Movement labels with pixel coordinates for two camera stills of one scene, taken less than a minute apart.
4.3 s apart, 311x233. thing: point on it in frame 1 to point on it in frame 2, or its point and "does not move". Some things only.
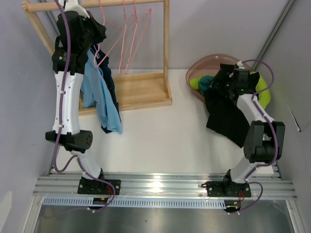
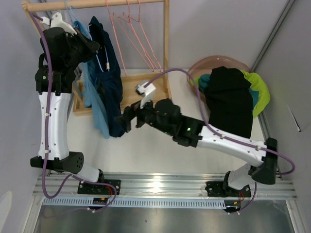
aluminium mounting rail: (272, 186) does not move
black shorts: (225, 118) does not move
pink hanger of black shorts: (98, 43) to (128, 21)
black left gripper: (99, 29) to (92, 47)
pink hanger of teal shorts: (124, 31) to (128, 21)
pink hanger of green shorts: (134, 37) to (144, 42)
